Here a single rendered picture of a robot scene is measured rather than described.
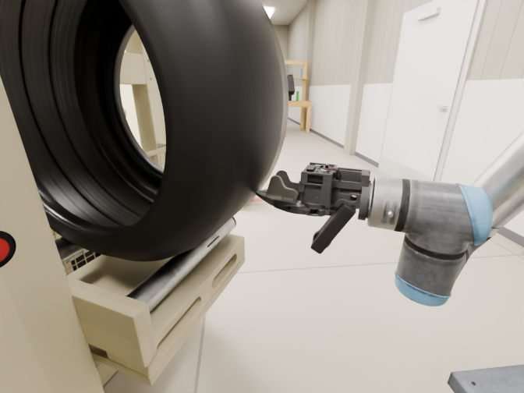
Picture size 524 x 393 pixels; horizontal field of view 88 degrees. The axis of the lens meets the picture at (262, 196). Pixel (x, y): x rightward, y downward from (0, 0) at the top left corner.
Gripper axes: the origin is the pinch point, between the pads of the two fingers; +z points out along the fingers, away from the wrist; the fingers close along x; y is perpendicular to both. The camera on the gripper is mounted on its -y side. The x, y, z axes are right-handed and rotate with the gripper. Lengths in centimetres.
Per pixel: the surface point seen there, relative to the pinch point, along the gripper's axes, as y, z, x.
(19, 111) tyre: 16, 54, 9
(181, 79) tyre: 21.4, 3.1, 18.5
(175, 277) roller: -11.4, 10.4, 16.1
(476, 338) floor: -102, -86, -91
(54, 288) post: -4.7, 18.1, 30.5
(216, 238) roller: -11.1, 10.5, 1.6
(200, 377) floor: -102, 38, -21
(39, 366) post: -13.9, 18.1, 35.0
